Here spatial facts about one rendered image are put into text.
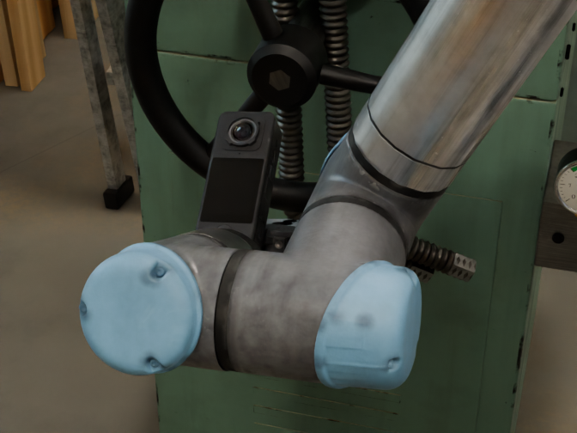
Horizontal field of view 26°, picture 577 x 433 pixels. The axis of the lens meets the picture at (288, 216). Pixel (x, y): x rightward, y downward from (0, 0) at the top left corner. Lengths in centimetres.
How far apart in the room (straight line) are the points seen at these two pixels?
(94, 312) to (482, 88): 26
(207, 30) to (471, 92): 56
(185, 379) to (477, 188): 47
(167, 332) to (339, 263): 11
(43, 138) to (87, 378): 73
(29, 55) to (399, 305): 204
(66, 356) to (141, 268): 129
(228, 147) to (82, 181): 149
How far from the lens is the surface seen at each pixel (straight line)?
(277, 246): 92
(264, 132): 92
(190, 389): 156
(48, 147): 252
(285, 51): 102
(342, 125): 113
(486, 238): 132
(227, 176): 91
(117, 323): 73
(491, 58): 74
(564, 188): 120
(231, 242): 83
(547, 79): 122
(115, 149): 228
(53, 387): 196
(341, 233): 76
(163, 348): 73
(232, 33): 126
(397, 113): 77
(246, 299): 73
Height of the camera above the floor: 131
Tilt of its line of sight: 35 degrees down
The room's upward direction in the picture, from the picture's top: straight up
